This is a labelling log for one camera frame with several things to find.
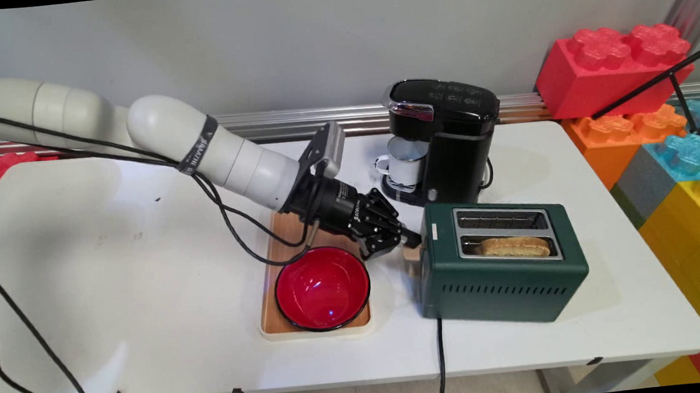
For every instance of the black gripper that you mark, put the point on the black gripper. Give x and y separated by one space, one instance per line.
338 204

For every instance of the big red toy brick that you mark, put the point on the big red toy brick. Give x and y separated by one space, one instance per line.
606 82

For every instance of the white enamel mug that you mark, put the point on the white enamel mug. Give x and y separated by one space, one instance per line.
407 163

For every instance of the black coffee machine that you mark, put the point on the black coffee machine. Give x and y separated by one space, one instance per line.
457 149

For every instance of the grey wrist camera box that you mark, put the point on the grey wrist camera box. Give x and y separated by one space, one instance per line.
327 148

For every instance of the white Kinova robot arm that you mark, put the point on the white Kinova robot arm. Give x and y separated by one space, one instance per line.
226 153

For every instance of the big grey toy brick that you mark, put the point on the big grey toy brick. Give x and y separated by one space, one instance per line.
643 183

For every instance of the green two-slot toaster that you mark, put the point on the green two-slot toaster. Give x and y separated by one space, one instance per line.
497 288

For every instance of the wooden serving tray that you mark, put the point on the wooden serving tray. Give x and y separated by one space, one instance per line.
290 239

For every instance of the white table leg frame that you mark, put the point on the white table leg frame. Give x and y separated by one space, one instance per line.
594 378

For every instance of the aluminium wall rail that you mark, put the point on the aluminium wall rail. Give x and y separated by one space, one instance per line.
538 104

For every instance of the black tripod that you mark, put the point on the black tripod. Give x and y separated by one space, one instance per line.
680 95

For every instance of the big orange toy brick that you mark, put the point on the big orange toy brick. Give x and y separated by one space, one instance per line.
605 149

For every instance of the red bowl black rim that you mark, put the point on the red bowl black rim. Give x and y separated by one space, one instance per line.
323 287

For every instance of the big light blue toy brick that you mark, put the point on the big light blue toy brick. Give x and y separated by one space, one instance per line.
691 154

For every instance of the toasted bread slice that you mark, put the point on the toasted bread slice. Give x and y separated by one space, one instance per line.
516 246

